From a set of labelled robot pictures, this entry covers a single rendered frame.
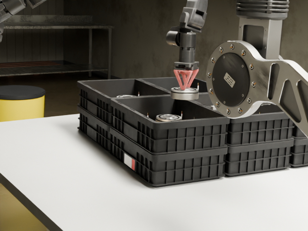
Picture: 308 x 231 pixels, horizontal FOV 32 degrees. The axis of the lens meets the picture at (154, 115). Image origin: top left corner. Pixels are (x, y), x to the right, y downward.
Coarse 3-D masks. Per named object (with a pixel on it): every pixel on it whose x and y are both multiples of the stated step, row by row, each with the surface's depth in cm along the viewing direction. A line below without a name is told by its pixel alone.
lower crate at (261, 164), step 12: (252, 144) 193; (264, 144) 195; (276, 144) 197; (288, 144) 200; (228, 156) 191; (240, 156) 192; (252, 156) 195; (264, 156) 198; (276, 156) 200; (288, 156) 203; (228, 168) 192; (240, 168) 193; (252, 168) 196; (264, 168) 199; (276, 168) 200
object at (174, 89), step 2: (172, 88) 197; (174, 88) 199; (176, 88) 198; (192, 88) 200; (194, 88) 199; (172, 90) 195; (174, 90) 194; (176, 90) 193; (178, 90) 193; (180, 90) 194; (182, 90) 194; (184, 90) 194; (186, 90) 194; (188, 90) 194; (190, 90) 194; (192, 90) 195; (194, 90) 194; (196, 90) 194; (180, 92) 192; (182, 92) 192; (184, 92) 192; (186, 92) 192; (188, 92) 192; (190, 92) 192; (192, 92) 193; (194, 92) 193
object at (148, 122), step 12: (156, 96) 215; (168, 96) 217; (120, 108) 197; (204, 108) 198; (144, 120) 179; (180, 120) 178; (192, 120) 178; (204, 120) 180; (216, 120) 183; (228, 120) 185
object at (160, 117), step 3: (162, 114) 214; (165, 114) 215; (168, 114) 215; (171, 114) 215; (156, 117) 209; (159, 117) 210; (162, 117) 209; (177, 117) 210; (180, 117) 210; (162, 120) 206; (165, 120) 206; (168, 120) 206; (171, 120) 206; (174, 120) 206; (177, 120) 207
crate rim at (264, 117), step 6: (198, 102) 207; (252, 114) 191; (258, 114) 191; (264, 114) 192; (270, 114) 193; (276, 114) 194; (282, 114) 195; (234, 120) 186; (240, 120) 187; (246, 120) 188; (252, 120) 190; (258, 120) 191; (264, 120) 192
